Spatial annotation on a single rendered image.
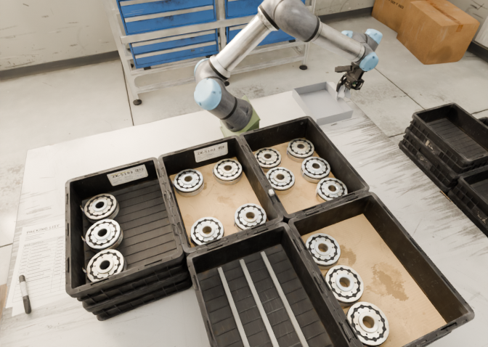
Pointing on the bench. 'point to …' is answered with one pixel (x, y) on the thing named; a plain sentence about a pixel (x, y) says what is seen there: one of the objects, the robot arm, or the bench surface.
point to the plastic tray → (322, 103)
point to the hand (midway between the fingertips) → (338, 97)
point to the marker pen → (25, 295)
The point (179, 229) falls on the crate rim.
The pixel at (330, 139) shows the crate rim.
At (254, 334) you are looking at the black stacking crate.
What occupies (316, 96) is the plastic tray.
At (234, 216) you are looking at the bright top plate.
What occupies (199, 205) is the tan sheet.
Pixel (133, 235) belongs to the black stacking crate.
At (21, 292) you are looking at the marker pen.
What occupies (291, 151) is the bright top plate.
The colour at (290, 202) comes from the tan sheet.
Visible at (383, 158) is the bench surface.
